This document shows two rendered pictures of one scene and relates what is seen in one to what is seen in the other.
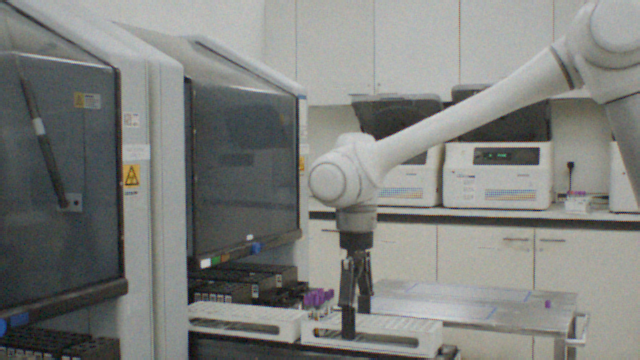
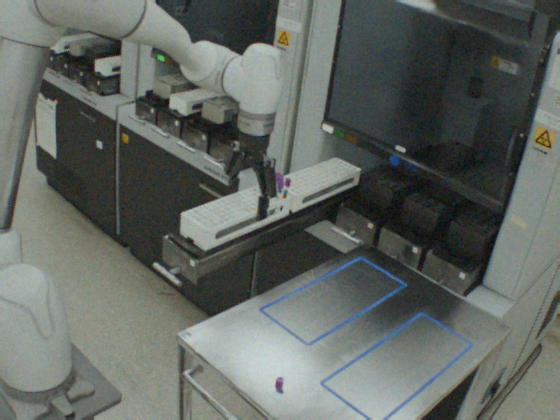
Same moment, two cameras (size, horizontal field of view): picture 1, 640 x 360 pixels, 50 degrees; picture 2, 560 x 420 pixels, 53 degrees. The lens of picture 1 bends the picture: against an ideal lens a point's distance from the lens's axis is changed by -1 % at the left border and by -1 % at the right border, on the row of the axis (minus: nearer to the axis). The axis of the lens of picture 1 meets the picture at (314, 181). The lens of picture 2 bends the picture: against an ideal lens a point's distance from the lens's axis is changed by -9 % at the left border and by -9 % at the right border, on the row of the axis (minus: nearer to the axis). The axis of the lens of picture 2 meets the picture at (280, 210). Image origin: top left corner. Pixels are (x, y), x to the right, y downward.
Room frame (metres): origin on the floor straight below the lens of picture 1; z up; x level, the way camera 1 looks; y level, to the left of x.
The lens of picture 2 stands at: (1.99, -1.39, 1.63)
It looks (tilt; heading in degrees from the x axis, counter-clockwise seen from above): 29 degrees down; 107
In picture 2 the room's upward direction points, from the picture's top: 8 degrees clockwise
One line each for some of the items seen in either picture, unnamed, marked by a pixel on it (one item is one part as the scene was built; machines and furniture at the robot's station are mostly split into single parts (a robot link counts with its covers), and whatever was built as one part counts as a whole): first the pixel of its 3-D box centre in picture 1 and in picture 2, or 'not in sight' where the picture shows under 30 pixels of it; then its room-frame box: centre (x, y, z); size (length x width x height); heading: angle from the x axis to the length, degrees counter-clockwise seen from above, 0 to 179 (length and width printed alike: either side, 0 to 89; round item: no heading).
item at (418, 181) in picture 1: (401, 150); not in sight; (4.13, -0.52, 1.22); 0.62 x 0.56 x 0.64; 156
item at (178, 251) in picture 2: (313, 353); (271, 219); (1.53, 0.00, 0.78); 0.73 x 0.14 x 0.09; 68
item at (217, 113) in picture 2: not in sight; (214, 112); (1.12, 0.47, 0.85); 0.12 x 0.02 x 0.06; 159
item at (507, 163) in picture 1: (501, 145); not in sight; (3.91, -1.06, 1.24); 0.62 x 0.56 x 0.69; 158
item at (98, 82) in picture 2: not in sight; (151, 70); (0.56, 0.95, 0.78); 0.73 x 0.14 x 0.09; 68
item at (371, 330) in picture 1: (370, 334); (237, 215); (1.48, -0.12, 0.84); 0.30 x 0.10 x 0.06; 68
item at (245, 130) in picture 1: (175, 136); (469, 51); (1.94, 0.39, 1.28); 0.61 x 0.51 x 0.63; 158
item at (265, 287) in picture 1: (264, 288); (421, 214); (1.92, 0.14, 0.85); 0.12 x 0.02 x 0.06; 157
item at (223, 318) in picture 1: (243, 323); (316, 184); (1.60, 0.17, 0.83); 0.30 x 0.10 x 0.06; 68
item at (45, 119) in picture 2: not in sight; (43, 123); (-0.02, 0.83, 0.43); 0.27 x 0.02 x 0.36; 158
